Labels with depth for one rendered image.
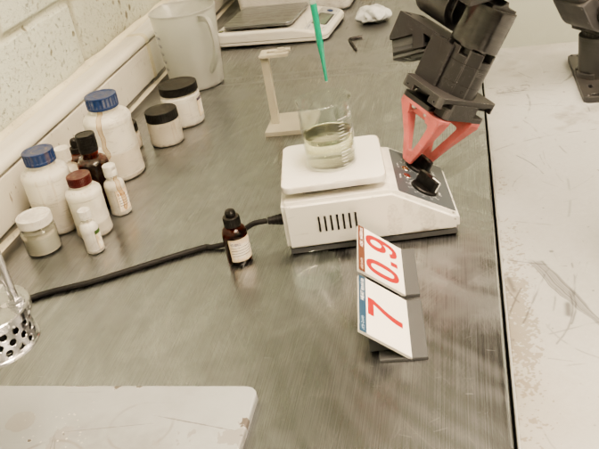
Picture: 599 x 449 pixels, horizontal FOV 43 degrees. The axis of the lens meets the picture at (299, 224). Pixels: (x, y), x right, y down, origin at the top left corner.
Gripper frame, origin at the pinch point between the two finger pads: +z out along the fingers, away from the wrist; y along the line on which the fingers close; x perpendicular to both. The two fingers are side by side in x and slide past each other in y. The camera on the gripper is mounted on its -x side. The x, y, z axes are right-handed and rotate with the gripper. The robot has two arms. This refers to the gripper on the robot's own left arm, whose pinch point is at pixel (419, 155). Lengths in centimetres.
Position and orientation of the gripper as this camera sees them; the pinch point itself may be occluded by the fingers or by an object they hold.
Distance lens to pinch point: 95.7
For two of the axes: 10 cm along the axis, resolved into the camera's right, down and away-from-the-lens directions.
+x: 5.5, 5.7, -6.1
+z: -3.5, 8.2, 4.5
